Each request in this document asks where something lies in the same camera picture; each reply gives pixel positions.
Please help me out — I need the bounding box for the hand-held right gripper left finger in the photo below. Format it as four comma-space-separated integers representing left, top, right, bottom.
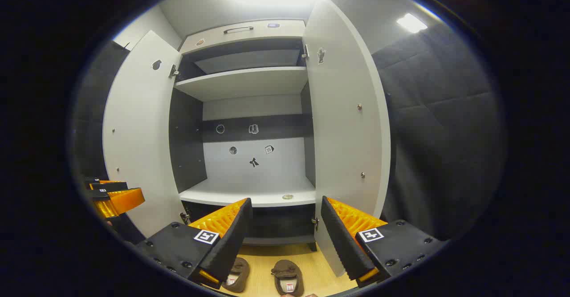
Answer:
135, 198, 253, 289

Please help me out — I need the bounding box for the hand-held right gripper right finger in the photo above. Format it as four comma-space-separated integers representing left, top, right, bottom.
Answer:
320, 195, 448, 289

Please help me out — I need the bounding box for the brown fuzzy shoe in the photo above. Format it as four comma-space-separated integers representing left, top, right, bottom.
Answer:
271, 260, 305, 297
222, 257, 250, 293

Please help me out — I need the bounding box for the white shoe cabinet door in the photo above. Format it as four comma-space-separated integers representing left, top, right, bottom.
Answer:
303, 0, 391, 277
102, 30, 190, 239

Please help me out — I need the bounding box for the white shoe cabinet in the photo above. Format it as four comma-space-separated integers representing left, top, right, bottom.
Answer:
168, 19, 318, 252

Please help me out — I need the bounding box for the dark quilted cloth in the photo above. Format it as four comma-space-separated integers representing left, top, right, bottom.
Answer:
372, 23, 506, 240

